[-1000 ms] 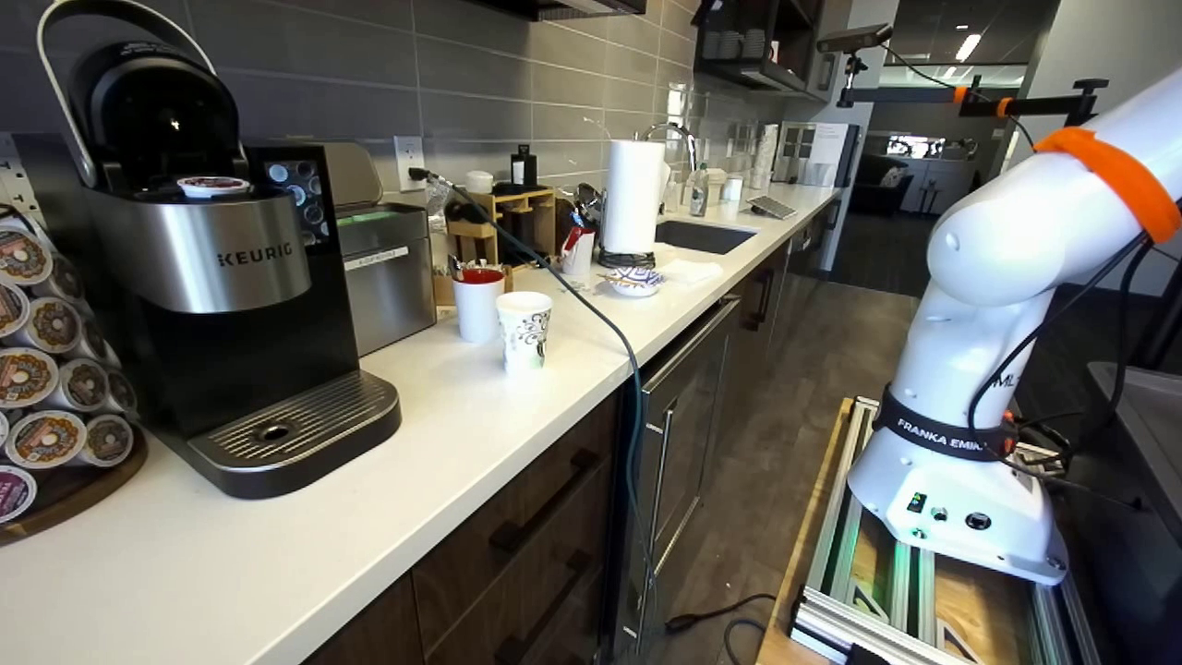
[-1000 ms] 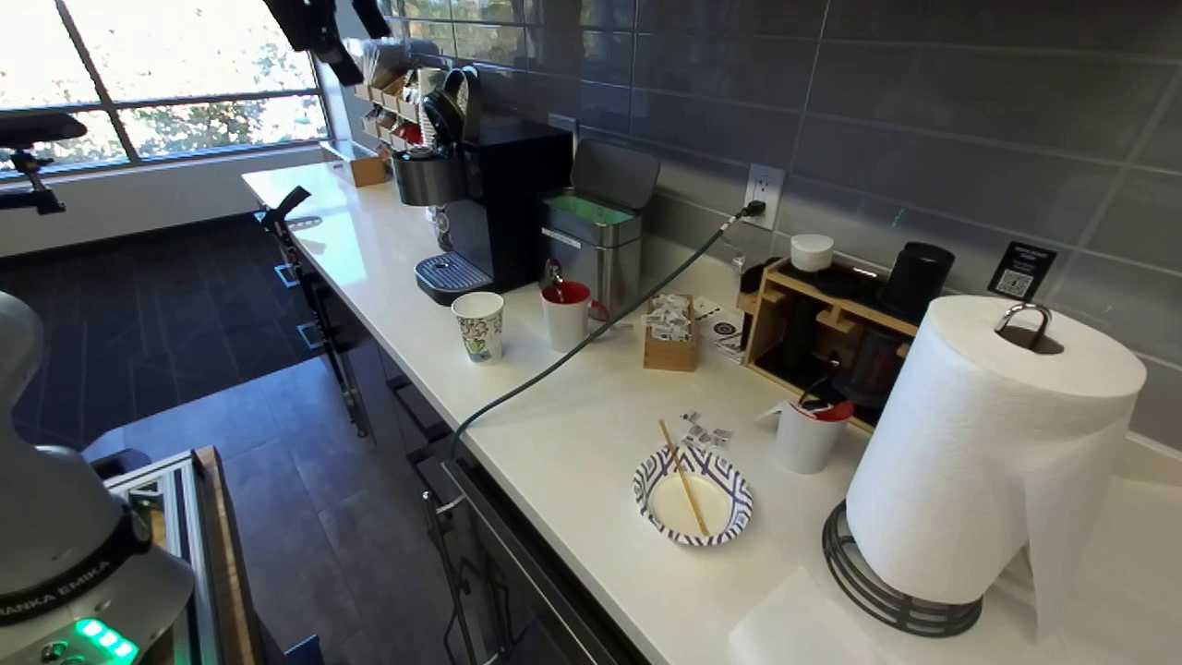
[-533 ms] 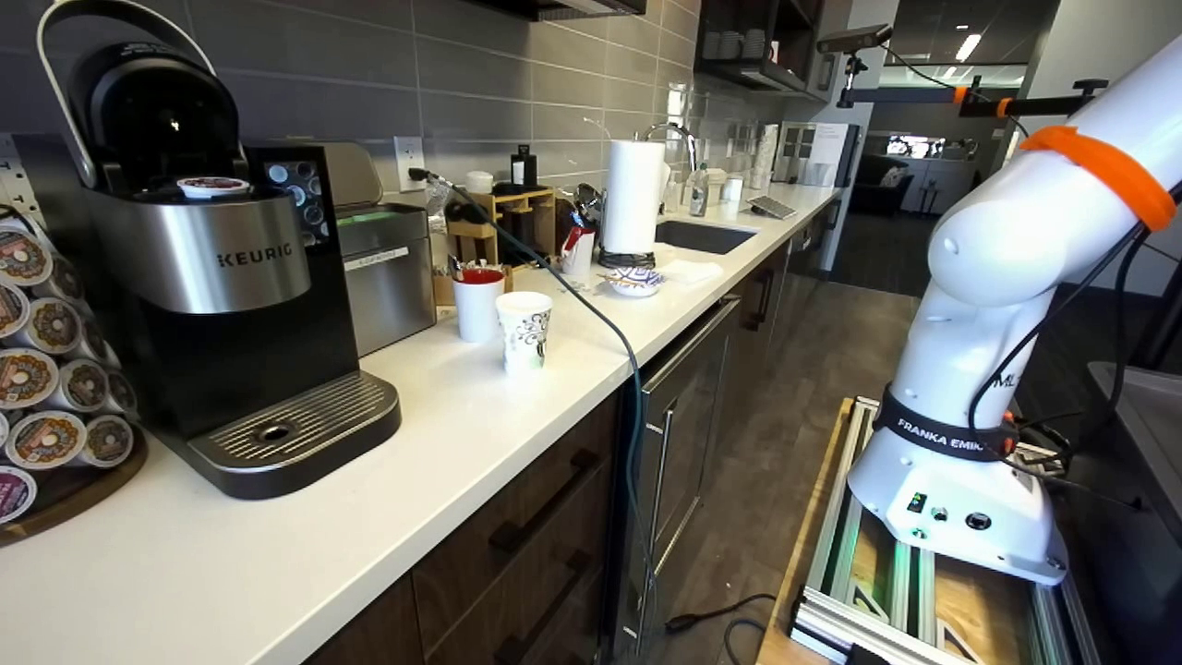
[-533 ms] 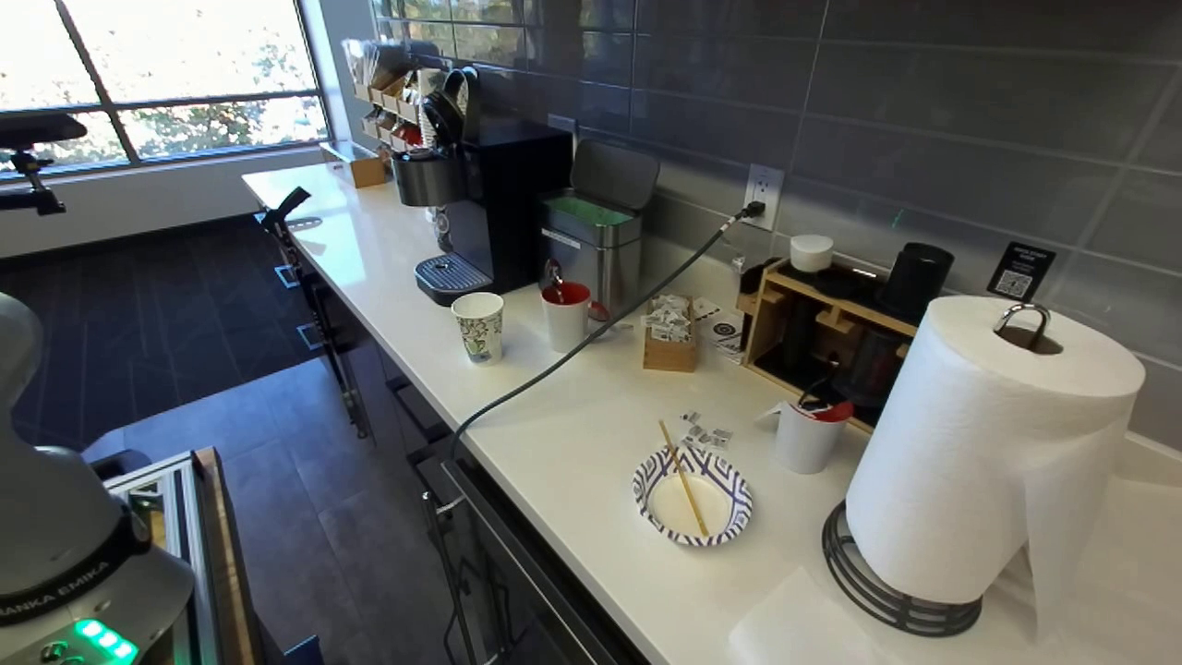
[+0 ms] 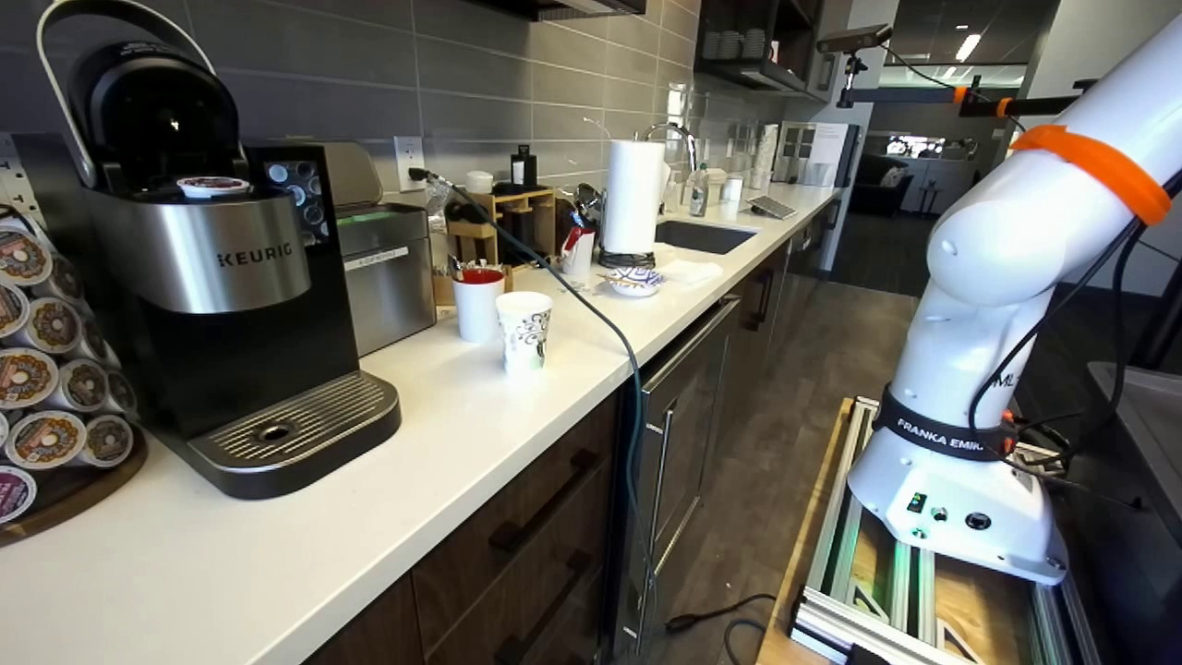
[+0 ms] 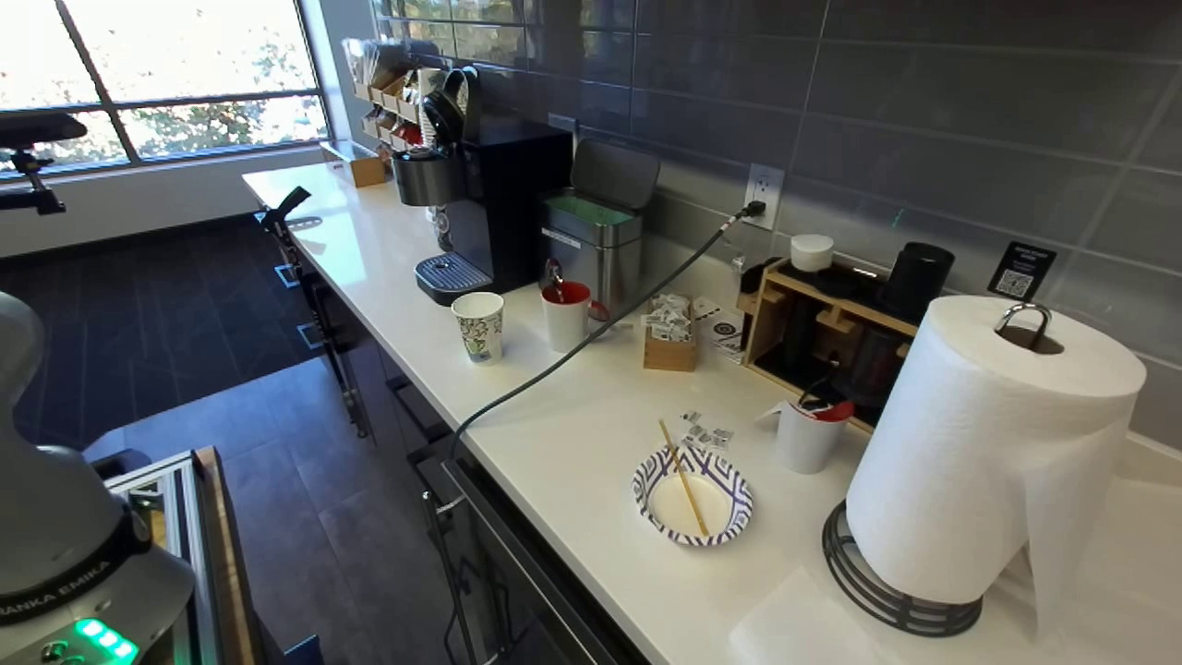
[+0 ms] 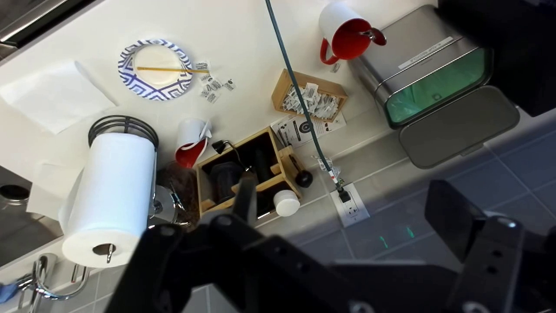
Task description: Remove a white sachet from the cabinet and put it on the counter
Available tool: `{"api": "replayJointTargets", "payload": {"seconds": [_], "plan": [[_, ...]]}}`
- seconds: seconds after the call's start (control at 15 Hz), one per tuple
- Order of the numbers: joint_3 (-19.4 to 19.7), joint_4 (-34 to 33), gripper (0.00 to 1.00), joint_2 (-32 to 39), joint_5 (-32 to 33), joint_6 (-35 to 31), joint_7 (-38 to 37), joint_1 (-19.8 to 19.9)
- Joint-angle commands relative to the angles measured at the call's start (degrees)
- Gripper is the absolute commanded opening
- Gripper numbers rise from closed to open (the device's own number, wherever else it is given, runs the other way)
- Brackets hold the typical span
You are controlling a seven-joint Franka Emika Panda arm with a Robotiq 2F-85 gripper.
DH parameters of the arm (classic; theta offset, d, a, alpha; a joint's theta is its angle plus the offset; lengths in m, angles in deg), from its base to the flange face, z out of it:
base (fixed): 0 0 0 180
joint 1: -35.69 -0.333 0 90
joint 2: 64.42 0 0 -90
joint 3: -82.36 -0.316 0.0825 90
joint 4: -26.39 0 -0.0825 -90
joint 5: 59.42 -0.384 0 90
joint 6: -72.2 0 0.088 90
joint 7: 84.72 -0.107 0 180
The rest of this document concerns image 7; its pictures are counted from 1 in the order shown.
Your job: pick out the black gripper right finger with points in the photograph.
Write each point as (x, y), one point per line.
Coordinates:
(480, 254)

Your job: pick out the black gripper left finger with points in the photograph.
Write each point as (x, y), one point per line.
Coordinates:
(197, 266)

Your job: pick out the wooden counter organizer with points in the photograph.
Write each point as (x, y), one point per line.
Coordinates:
(254, 167)

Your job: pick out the white paper towel roll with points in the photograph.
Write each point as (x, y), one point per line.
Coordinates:
(110, 200)

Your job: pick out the small white round lid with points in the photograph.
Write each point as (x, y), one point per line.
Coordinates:
(287, 202)

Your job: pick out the white cup with red stirrers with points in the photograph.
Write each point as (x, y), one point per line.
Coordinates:
(191, 144)

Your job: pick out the loose white sachets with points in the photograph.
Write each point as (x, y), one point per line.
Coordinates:
(212, 87)

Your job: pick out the kitchen sink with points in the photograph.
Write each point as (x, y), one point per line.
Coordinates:
(18, 214)

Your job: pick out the wooden stir stick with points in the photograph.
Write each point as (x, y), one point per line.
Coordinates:
(174, 68)

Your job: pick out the black silver Keurig coffee maker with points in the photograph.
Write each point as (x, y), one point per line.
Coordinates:
(509, 45)

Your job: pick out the white mug red inside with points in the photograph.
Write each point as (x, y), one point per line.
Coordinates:
(344, 31)

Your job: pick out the white wall outlet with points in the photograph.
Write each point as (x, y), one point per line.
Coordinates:
(351, 209)

